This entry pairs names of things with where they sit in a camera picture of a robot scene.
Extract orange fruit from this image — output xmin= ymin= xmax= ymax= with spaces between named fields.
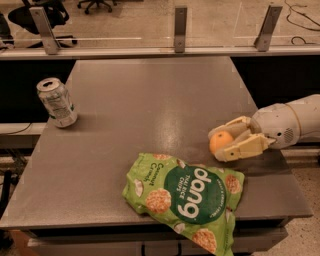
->
xmin=209 ymin=131 xmax=234 ymax=154

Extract middle metal bracket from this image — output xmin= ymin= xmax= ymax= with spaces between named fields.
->
xmin=174 ymin=6 xmax=187 ymax=53

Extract person in jeans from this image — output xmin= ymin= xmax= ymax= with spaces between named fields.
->
xmin=0 ymin=12 xmax=14 ymax=49

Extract black office chair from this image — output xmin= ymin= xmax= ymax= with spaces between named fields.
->
xmin=8 ymin=0 xmax=78 ymax=48

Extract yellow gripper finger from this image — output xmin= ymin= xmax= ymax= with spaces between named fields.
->
xmin=214 ymin=132 xmax=275 ymax=162
xmin=208 ymin=116 xmax=251 ymax=140

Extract metal bracket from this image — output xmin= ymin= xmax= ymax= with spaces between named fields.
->
xmin=254 ymin=5 xmax=283 ymax=52
xmin=174 ymin=6 xmax=187 ymax=53
xmin=29 ymin=7 xmax=60 ymax=55

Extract green rice chip bag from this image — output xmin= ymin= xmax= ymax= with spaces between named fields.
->
xmin=122 ymin=153 xmax=245 ymax=256

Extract metal barrier rail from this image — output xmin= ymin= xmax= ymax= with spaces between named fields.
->
xmin=0 ymin=45 xmax=320 ymax=60

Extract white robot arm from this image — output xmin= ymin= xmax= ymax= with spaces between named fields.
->
xmin=208 ymin=94 xmax=320 ymax=162

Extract silver soda can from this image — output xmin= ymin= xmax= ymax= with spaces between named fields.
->
xmin=36 ymin=77 xmax=77 ymax=128

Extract distant office chair base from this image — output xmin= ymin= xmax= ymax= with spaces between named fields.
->
xmin=77 ymin=0 xmax=118 ymax=15

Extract right metal bracket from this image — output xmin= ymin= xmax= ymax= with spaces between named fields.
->
xmin=254 ymin=5 xmax=283 ymax=52

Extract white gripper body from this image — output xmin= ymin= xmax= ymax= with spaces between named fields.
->
xmin=251 ymin=103 xmax=301 ymax=149

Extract left metal bracket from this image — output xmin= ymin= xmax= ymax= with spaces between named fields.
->
xmin=29 ymin=7 xmax=60 ymax=55

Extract black floor cable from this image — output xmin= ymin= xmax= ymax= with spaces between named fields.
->
xmin=283 ymin=0 xmax=320 ymax=46

